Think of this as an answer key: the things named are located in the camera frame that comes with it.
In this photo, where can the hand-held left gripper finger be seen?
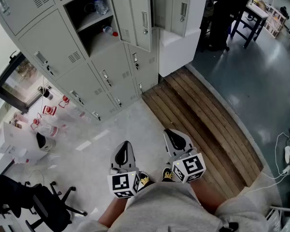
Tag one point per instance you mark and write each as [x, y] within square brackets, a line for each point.
[116, 158]
[130, 157]

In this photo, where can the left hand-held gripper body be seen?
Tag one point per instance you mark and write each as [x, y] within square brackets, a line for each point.
[123, 182]

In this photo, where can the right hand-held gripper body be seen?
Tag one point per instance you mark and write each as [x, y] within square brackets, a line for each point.
[189, 168]

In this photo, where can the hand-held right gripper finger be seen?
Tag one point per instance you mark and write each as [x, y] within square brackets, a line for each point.
[169, 144]
[182, 142]

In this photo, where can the grey metal locker cabinet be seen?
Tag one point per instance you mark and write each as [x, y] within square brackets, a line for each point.
[62, 45]

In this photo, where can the person's left forearm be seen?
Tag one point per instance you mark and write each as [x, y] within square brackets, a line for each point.
[113, 211]

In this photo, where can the person's right forearm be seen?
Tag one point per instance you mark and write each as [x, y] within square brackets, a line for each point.
[205, 194]

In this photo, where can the white box cabinet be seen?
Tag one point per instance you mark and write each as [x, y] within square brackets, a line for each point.
[178, 52]

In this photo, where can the person's left shoe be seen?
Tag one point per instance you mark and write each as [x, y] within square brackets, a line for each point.
[145, 179]

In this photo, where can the person's shoe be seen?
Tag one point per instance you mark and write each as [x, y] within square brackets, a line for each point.
[145, 179]
[288, 153]
[168, 174]

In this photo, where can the person's right shoe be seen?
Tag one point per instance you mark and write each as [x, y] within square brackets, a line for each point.
[168, 174]

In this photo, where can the wooden plank platform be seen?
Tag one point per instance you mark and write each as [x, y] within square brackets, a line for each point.
[195, 120]

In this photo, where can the person's grey sweatshirt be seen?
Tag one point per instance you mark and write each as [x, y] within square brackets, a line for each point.
[159, 207]

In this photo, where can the black clip device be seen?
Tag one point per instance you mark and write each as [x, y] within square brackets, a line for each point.
[229, 227]

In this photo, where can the white bin black opening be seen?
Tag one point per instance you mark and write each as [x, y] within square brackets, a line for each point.
[44, 141]

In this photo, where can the clear water jug red cap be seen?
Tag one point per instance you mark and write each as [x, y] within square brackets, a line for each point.
[46, 129]
[49, 110]
[64, 100]

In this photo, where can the black office chair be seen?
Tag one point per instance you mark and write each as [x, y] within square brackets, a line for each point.
[50, 209]

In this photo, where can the black metal canister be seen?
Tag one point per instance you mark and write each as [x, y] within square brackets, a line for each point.
[47, 93]

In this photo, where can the white power strip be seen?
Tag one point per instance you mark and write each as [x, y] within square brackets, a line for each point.
[286, 170]

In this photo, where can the white cardboard box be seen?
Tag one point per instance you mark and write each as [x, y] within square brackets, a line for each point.
[19, 139]

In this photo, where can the pink packet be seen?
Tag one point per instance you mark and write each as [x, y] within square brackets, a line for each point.
[21, 118]

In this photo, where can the black chair with jacket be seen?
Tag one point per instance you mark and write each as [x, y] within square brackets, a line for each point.
[4, 194]

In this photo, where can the red cap plastic bottle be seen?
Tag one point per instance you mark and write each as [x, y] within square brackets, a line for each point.
[108, 30]

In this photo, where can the black backpack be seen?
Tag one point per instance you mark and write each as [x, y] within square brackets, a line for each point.
[227, 20]

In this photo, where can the clear glass cup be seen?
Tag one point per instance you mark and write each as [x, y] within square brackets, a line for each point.
[89, 7]

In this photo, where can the wooden shelf unit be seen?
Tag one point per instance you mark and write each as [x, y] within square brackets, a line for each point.
[275, 20]

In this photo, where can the blue label water bottle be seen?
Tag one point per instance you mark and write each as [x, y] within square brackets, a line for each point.
[100, 2]

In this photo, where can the black window frame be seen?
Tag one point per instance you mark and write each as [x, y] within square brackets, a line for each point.
[17, 103]

